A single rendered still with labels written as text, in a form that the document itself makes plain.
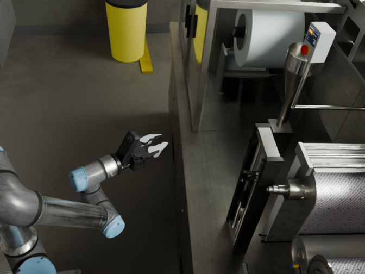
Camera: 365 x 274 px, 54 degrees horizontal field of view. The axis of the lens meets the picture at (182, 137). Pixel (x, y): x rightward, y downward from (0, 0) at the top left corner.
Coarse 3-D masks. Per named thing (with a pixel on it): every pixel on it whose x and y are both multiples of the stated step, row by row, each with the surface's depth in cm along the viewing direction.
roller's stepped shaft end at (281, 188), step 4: (276, 184) 107; (280, 184) 106; (284, 184) 106; (268, 188) 106; (272, 188) 105; (276, 188) 105; (280, 188) 105; (284, 188) 105; (268, 192) 106; (272, 192) 106; (276, 192) 105; (280, 192) 105; (284, 192) 105
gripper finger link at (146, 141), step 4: (144, 136) 131; (148, 136) 131; (152, 136) 131; (156, 136) 132; (140, 140) 129; (144, 140) 130; (148, 140) 130; (152, 140) 132; (144, 144) 130; (148, 144) 135
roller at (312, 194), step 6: (300, 168) 110; (300, 174) 110; (312, 180) 103; (312, 186) 103; (312, 192) 102; (312, 198) 102; (300, 204) 110; (306, 204) 106; (312, 204) 102; (306, 210) 106
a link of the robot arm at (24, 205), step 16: (0, 176) 86; (16, 176) 91; (0, 192) 84; (16, 192) 86; (32, 192) 91; (0, 208) 84; (16, 208) 86; (32, 208) 88; (48, 208) 94; (64, 208) 99; (80, 208) 104; (96, 208) 111; (112, 208) 119; (16, 224) 88; (32, 224) 90; (48, 224) 97; (64, 224) 100; (80, 224) 105; (96, 224) 110; (112, 224) 114
